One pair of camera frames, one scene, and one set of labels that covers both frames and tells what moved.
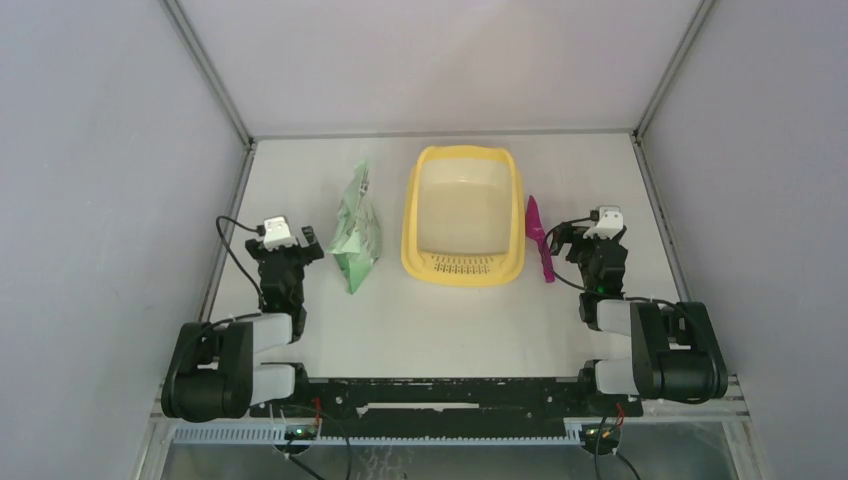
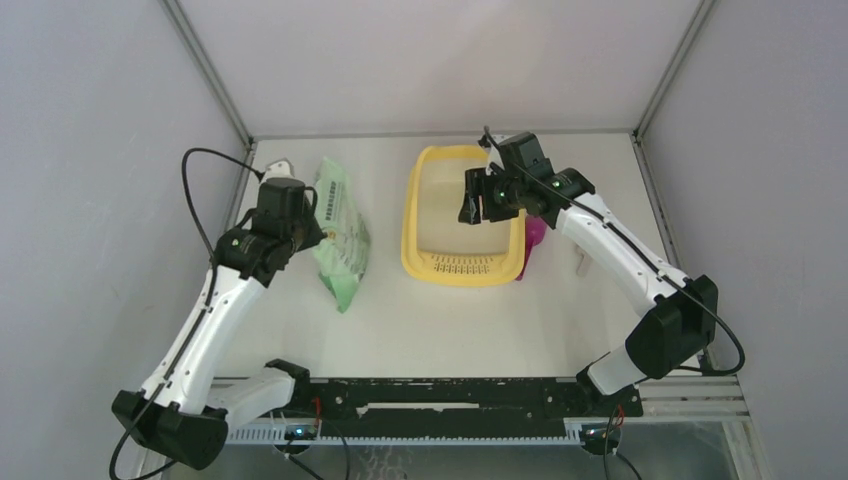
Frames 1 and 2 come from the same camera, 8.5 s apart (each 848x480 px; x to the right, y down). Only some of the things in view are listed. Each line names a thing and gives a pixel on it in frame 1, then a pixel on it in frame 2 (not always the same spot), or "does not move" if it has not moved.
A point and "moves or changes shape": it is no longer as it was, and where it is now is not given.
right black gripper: x=562 y=235 -> x=477 y=182
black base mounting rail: x=449 y=406 does not move
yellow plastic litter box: x=463 y=217 does not move
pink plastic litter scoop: x=534 y=230 moves or changes shape
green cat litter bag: x=356 y=244 moves or changes shape
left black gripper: x=306 y=254 -> x=315 y=235
